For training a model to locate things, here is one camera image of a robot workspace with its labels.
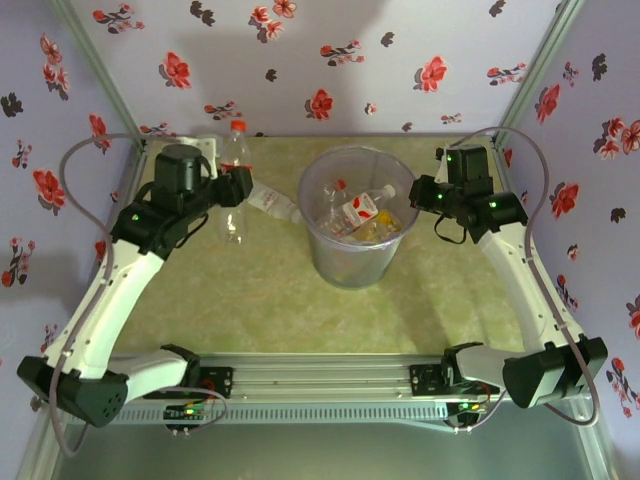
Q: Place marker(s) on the yellow plastic bottle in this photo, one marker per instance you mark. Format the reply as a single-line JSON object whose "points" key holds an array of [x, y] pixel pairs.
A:
{"points": [[382, 222]]}

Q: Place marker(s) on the clear bottle red white label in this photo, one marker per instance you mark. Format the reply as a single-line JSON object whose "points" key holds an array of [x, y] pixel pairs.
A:
{"points": [[362, 207]]}

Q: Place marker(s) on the translucent plastic bin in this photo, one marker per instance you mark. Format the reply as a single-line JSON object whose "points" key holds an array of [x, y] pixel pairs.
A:
{"points": [[357, 260]]}

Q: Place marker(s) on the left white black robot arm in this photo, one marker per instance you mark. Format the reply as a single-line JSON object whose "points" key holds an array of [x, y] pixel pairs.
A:
{"points": [[115, 300]]}

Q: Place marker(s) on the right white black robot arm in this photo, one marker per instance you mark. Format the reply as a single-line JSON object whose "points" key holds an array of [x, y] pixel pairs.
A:
{"points": [[520, 280]]}

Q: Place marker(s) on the small circuit board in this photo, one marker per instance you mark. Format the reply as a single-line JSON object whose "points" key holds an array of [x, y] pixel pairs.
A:
{"points": [[465, 407], [187, 412]]}

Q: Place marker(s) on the grey metal lower panel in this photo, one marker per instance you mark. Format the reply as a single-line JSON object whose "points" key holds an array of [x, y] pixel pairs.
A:
{"points": [[320, 450]]}

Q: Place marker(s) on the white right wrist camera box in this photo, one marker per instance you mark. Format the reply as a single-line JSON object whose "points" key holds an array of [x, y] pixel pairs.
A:
{"points": [[442, 170]]}

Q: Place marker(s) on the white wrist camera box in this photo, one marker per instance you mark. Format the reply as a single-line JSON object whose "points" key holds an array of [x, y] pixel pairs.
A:
{"points": [[210, 147], [442, 170]]}

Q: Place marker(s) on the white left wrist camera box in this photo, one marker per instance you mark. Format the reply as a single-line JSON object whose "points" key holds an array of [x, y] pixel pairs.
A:
{"points": [[210, 147]]}

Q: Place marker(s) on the aluminium table side rail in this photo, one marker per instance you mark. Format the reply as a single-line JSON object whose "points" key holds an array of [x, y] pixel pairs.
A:
{"points": [[145, 152], [500, 155]]}

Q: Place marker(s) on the aluminium frame post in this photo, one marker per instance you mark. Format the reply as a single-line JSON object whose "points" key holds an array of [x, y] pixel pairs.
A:
{"points": [[540, 60], [100, 65]]}

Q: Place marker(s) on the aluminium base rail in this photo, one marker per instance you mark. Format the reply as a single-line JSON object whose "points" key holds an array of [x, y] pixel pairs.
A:
{"points": [[320, 380]]}

